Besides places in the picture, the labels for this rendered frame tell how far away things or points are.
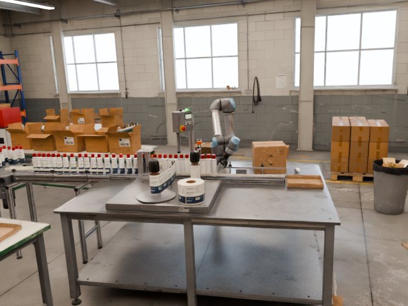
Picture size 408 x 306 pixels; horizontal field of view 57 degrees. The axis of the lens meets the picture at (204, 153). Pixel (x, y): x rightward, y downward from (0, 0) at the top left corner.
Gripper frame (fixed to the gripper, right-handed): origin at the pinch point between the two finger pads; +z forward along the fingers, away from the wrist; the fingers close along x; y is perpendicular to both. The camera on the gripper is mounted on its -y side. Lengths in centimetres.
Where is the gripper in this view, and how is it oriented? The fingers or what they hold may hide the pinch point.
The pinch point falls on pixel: (218, 170)
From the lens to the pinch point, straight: 345.8
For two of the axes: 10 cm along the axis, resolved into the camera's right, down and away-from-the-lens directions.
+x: 8.7, 4.9, -0.6
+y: -1.9, 2.2, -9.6
